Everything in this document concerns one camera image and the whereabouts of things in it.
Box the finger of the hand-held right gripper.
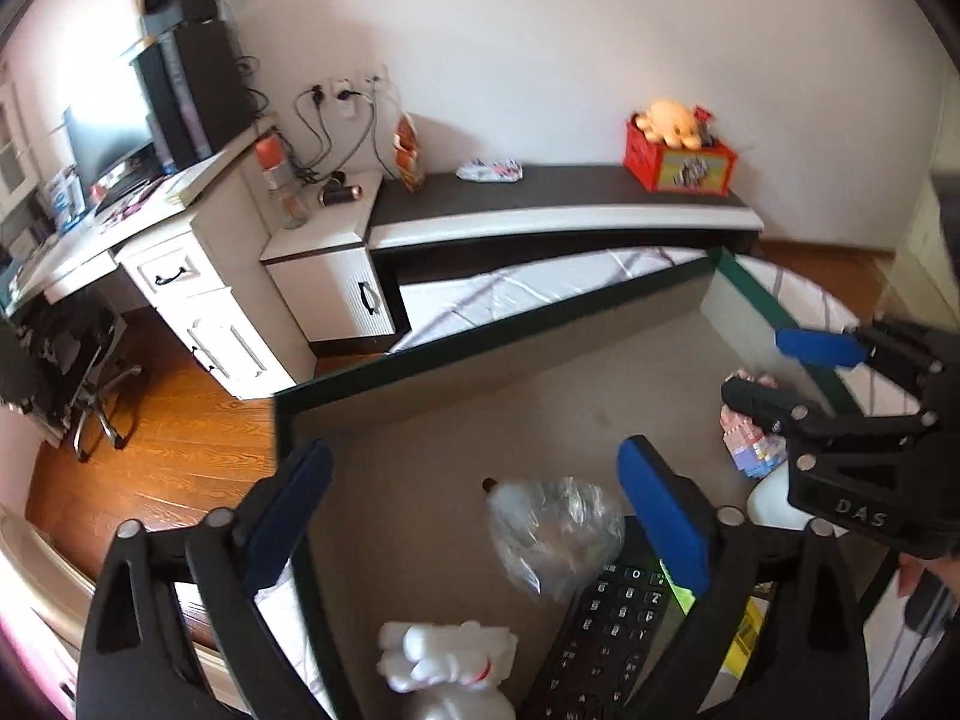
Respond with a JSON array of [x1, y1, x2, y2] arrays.
[[775, 317, 960, 421], [720, 377, 947, 560]]

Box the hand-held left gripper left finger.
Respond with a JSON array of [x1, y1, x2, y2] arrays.
[[75, 439, 335, 720]]

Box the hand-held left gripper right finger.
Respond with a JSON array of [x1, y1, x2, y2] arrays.
[[616, 435, 878, 720]]

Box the pink purple block figure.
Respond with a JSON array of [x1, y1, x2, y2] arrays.
[[718, 367, 792, 481]]

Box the white humidifier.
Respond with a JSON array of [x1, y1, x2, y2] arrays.
[[746, 465, 848, 541]]

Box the clear plastic bottle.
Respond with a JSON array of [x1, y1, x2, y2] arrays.
[[484, 476, 627, 605]]

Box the black calculator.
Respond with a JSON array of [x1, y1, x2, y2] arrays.
[[517, 517, 687, 720]]

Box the yellow highlighter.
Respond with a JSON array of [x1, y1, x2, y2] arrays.
[[660, 555, 766, 683]]

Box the pink box with dark rim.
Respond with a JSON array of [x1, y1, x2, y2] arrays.
[[274, 247, 863, 720]]

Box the white dog figurine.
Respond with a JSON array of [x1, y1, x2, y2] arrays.
[[377, 619, 520, 720]]

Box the person's right hand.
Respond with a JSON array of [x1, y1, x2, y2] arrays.
[[896, 553, 960, 605]]

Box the cream wardrobe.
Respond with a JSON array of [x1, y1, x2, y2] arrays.
[[892, 157, 960, 316]]

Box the white nightstand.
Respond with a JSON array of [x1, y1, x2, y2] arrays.
[[260, 169, 398, 357]]

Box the red printed box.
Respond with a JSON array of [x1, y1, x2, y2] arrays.
[[624, 120, 740, 197]]

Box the white desk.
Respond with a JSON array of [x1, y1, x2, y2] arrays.
[[0, 116, 316, 402]]

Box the black office chair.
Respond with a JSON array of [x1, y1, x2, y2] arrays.
[[0, 292, 143, 462]]

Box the orange octopus plush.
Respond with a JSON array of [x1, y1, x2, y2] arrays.
[[636, 99, 706, 147]]

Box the dark white headboard shelf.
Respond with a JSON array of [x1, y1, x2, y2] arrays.
[[367, 163, 766, 293]]

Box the small brown black gadget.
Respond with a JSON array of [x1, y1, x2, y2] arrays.
[[319, 174, 363, 207]]

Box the orange capped bottle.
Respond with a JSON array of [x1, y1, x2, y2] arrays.
[[255, 136, 308, 231]]

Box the white book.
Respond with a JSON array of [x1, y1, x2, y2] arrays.
[[161, 146, 248, 207]]

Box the crumpled printed packet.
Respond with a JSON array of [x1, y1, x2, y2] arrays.
[[456, 159, 524, 183]]

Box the orange snack bag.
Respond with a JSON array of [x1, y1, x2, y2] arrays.
[[392, 112, 427, 194]]

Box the blue white box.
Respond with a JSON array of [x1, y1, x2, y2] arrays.
[[41, 169, 87, 226]]

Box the black monitor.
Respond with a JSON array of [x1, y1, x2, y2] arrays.
[[61, 101, 155, 192]]

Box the black computer tower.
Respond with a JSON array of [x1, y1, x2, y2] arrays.
[[131, 19, 256, 173]]

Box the white glass-door cabinet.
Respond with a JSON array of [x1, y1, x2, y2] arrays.
[[0, 75, 38, 203]]

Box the cream bed frame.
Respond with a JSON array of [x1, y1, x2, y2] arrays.
[[0, 502, 98, 720]]

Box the black power cable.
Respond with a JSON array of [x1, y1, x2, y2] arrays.
[[294, 86, 331, 166], [330, 86, 376, 173]]

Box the white wall outlet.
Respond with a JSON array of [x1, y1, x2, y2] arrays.
[[311, 73, 391, 119]]

